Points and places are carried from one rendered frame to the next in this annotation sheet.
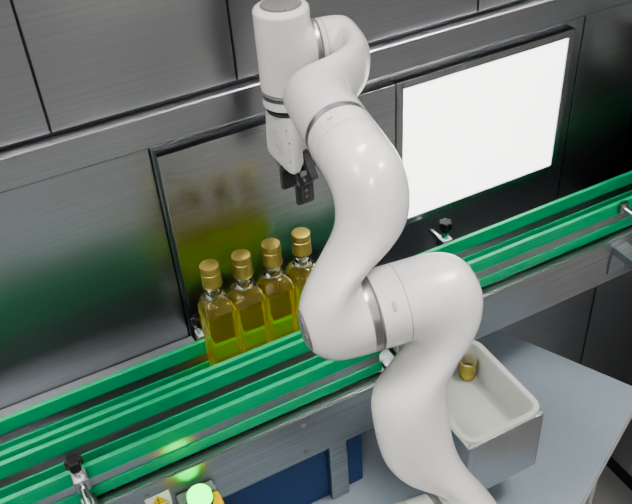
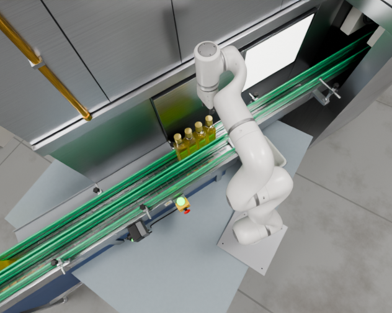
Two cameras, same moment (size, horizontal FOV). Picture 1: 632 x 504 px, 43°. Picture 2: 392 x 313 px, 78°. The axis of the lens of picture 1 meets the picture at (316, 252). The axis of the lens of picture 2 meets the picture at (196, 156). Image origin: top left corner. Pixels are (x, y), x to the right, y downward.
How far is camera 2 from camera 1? 0.58 m
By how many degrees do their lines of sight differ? 29
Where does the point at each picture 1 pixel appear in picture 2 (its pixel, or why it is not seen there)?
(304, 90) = (225, 108)
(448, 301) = (282, 192)
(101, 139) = (131, 100)
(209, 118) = (172, 82)
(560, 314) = not seen: hidden behind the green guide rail
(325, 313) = (239, 205)
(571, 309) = not seen: hidden behind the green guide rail
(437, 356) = (274, 202)
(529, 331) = not seen: hidden behind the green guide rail
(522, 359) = (273, 126)
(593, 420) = (296, 148)
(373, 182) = (263, 168)
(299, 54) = (215, 71)
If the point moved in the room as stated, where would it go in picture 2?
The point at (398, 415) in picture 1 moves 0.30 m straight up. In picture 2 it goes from (258, 215) to (278, 199)
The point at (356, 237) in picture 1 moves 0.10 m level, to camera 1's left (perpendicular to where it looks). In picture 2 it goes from (253, 183) to (219, 188)
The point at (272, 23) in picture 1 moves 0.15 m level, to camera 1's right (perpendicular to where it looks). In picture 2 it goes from (204, 62) to (252, 55)
